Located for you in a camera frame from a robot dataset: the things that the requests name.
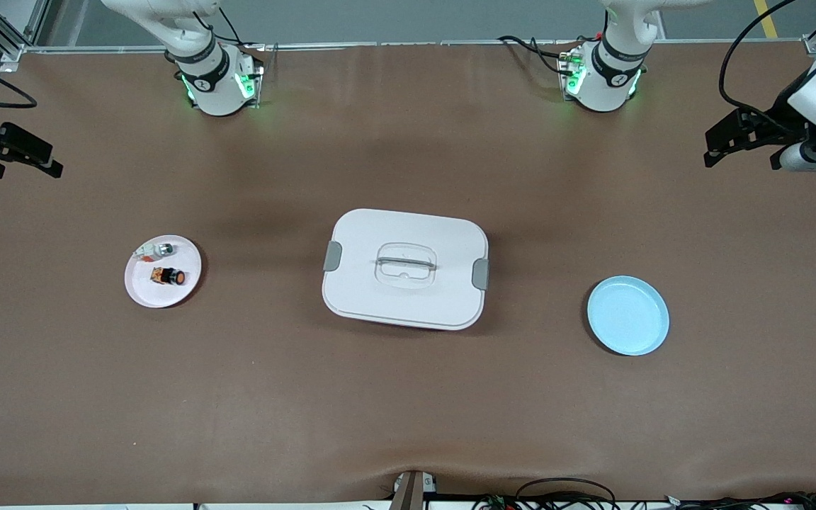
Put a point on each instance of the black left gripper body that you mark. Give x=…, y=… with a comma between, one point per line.
x=779, y=118

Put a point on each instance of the orange black switch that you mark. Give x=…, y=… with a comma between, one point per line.
x=168, y=275

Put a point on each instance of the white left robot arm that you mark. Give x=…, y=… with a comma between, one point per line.
x=610, y=78

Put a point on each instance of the pink round plate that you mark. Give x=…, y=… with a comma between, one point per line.
x=160, y=294

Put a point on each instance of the light blue round plate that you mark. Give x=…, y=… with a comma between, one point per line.
x=627, y=315

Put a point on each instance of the white lidded storage box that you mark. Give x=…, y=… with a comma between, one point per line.
x=405, y=269

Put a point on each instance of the brown table mat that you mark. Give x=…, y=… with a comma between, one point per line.
x=408, y=404

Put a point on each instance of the silver white switch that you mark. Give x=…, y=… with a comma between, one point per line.
x=159, y=250

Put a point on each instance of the silver table edge rail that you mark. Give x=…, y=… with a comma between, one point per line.
x=408, y=44

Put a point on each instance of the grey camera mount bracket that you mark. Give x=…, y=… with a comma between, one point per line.
x=411, y=492

